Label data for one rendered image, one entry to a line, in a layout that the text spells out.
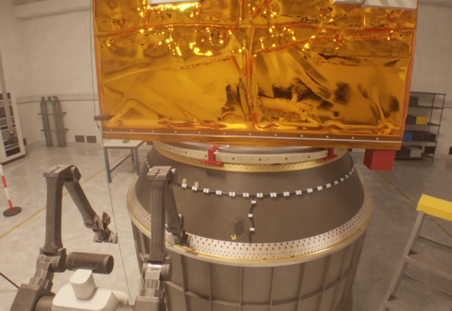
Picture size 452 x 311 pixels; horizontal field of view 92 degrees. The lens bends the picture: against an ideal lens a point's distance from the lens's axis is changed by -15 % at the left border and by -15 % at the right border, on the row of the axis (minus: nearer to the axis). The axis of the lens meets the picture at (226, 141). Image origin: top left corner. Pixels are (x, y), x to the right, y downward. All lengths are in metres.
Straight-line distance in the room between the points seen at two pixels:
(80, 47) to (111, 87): 7.09
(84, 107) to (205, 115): 7.50
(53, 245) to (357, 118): 1.61
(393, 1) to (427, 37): 6.82
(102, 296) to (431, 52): 8.42
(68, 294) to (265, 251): 1.00
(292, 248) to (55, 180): 1.26
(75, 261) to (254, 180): 1.01
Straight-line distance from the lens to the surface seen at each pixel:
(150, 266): 1.04
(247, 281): 1.69
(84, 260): 1.02
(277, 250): 1.56
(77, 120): 9.08
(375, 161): 1.78
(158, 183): 0.98
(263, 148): 1.51
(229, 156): 1.49
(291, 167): 1.59
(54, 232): 1.20
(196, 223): 1.60
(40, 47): 9.83
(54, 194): 1.18
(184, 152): 1.63
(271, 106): 1.48
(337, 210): 1.80
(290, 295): 1.85
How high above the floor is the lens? 2.17
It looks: 15 degrees down
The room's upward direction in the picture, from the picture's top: straight up
